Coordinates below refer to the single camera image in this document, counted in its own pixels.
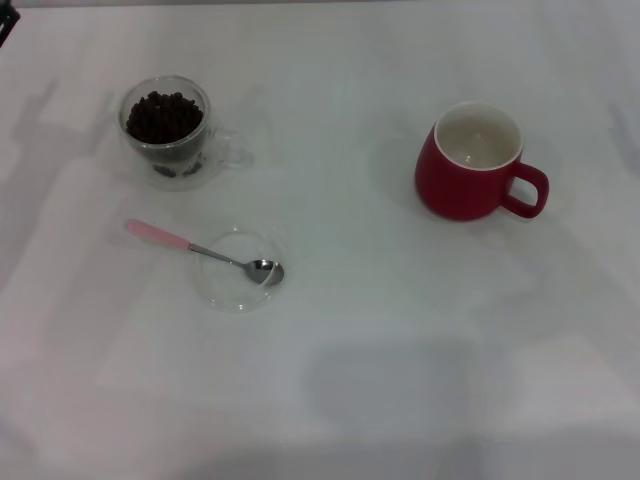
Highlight clear glass saucer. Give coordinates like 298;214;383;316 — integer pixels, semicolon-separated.
187;224;289;315

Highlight pink-handled metal spoon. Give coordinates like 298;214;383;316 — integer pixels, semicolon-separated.
126;218;285;289

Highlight double-walled glass cup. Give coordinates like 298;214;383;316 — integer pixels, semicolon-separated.
117;74;254;192

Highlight coffee beans in glass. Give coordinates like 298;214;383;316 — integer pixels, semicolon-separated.
124;90;205;145

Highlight red ceramic mug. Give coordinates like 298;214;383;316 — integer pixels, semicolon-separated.
413;101;550;222

